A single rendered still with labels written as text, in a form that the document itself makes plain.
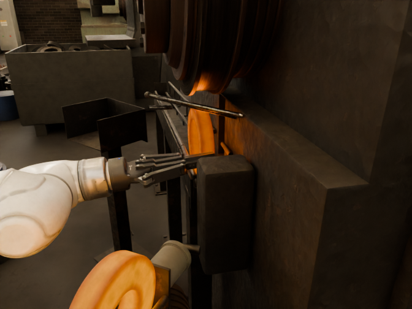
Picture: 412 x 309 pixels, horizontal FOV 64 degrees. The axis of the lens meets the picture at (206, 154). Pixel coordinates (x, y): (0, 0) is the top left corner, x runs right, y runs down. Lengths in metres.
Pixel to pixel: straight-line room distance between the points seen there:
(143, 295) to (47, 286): 1.16
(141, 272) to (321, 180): 0.26
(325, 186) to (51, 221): 0.41
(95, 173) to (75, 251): 1.08
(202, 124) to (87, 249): 1.14
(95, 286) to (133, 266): 0.06
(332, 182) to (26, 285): 1.44
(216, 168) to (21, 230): 0.32
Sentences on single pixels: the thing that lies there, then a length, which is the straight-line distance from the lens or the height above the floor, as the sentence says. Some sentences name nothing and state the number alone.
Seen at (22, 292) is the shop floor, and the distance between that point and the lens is 1.66.
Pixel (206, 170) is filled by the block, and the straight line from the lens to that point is 0.60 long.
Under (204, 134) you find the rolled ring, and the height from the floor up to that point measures 0.80.
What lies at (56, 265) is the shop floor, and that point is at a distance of 1.72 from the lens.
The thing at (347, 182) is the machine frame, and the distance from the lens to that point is 0.44.
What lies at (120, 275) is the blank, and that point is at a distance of 0.43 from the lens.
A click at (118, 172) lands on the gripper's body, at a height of 0.75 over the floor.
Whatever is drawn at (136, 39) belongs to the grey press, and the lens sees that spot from 3.65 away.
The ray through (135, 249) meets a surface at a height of 0.01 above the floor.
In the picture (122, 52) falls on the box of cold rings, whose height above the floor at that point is 0.72.
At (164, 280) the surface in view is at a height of 0.70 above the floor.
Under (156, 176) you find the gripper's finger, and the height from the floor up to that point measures 0.74.
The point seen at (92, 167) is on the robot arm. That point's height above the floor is 0.76.
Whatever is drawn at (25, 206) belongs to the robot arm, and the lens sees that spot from 0.57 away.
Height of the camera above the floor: 1.06
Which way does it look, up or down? 24 degrees down
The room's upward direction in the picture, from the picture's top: straight up
